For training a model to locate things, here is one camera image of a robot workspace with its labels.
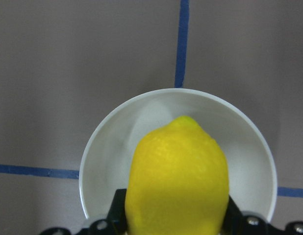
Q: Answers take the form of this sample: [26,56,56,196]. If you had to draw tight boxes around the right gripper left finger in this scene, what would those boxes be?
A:
[40,188,129,235]

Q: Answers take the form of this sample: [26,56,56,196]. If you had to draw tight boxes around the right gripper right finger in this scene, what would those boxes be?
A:
[222,197,303,235]

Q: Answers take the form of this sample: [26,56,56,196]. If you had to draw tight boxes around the white bowl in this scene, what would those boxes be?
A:
[79,88,278,221]

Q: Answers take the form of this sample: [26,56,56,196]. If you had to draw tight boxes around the yellow lemon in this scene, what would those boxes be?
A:
[125,116,229,235]

